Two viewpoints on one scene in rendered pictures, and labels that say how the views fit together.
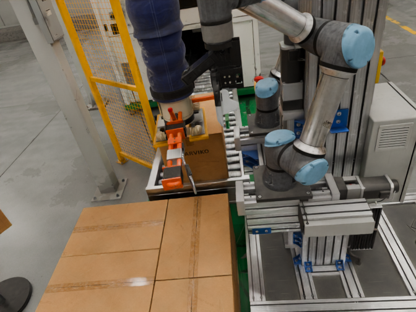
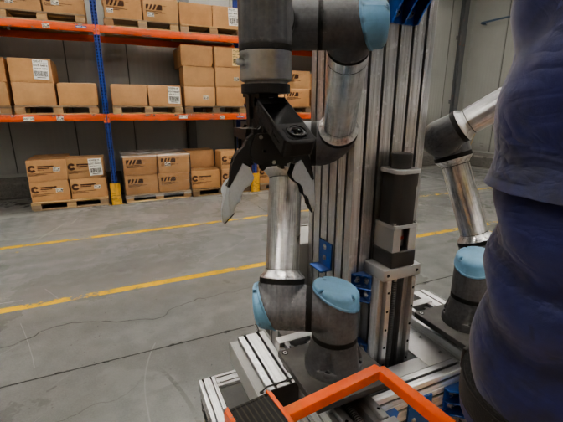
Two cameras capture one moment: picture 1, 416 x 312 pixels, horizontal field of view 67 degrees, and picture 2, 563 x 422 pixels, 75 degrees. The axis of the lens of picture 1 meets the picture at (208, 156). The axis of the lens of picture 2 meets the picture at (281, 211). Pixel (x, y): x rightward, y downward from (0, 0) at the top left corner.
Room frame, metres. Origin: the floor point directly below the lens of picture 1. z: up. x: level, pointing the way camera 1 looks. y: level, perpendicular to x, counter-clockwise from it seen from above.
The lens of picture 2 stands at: (2.06, 0.25, 1.69)
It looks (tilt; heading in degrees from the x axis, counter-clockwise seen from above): 15 degrees down; 237
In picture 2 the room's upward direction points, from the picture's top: straight up
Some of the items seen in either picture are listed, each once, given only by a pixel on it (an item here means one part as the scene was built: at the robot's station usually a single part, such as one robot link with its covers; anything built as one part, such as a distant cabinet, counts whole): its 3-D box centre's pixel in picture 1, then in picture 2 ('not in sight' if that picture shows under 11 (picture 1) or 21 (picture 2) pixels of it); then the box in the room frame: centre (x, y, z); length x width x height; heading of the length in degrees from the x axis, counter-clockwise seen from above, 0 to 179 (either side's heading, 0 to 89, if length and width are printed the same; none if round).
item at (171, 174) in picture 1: (172, 177); not in sight; (0.94, 0.15, 1.20); 0.08 x 0.07 x 0.05; 178
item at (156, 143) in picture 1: (163, 126); not in sight; (1.54, 0.21, 1.10); 0.34 x 0.10 x 0.05; 178
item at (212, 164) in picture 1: (195, 137); not in sight; (1.93, 0.06, 0.75); 0.60 x 0.40 x 0.40; 175
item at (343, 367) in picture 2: (267, 113); (333, 347); (1.49, -0.36, 1.09); 0.15 x 0.15 x 0.10
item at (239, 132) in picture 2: not in sight; (264, 126); (1.76, -0.24, 1.66); 0.09 x 0.08 x 0.12; 81
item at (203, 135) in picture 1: (197, 121); not in sight; (1.54, 0.02, 1.10); 0.34 x 0.10 x 0.05; 178
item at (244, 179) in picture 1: (197, 186); not in sight; (1.60, 0.11, 0.58); 0.70 x 0.03 x 0.06; 83
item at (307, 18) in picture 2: not in sight; (284, 26); (1.69, -0.30, 1.82); 0.11 x 0.11 x 0.08; 51
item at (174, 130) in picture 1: (175, 130); not in sight; (1.29, 0.13, 1.20); 0.10 x 0.08 x 0.06; 88
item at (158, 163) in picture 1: (171, 117); not in sight; (2.80, 0.28, 0.50); 2.31 x 0.05 x 0.19; 173
